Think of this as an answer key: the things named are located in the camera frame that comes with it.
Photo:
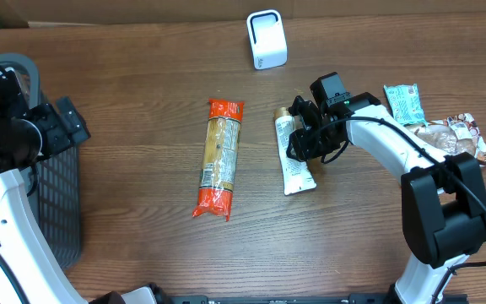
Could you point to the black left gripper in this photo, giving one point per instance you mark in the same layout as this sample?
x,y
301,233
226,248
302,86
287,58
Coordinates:
x,y
48,116

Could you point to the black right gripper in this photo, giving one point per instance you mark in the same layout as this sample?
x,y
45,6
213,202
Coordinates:
x,y
302,142

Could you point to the white tube with gold cap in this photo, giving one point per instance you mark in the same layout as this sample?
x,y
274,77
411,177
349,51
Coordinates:
x,y
296,175

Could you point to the teal wipes packet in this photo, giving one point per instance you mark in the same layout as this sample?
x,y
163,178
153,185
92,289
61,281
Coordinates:
x,y
405,104

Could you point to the orange spaghetti package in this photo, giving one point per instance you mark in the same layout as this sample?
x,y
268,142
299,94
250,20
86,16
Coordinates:
x,y
217,176

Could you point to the brown white granola pouch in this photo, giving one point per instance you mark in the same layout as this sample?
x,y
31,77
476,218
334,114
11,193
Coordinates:
x,y
454,135

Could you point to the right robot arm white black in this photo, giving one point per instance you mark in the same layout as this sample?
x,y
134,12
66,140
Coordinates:
x,y
443,196

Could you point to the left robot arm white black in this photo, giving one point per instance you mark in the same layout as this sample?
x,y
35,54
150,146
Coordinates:
x,y
29,272

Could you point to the white barcode scanner stand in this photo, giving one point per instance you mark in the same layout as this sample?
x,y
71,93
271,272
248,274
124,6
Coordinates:
x,y
267,39

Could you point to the grey plastic shopping basket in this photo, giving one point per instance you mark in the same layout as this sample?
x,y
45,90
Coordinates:
x,y
55,202

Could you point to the black rail at table edge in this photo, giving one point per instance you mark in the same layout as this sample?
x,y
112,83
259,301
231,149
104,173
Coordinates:
x,y
355,298

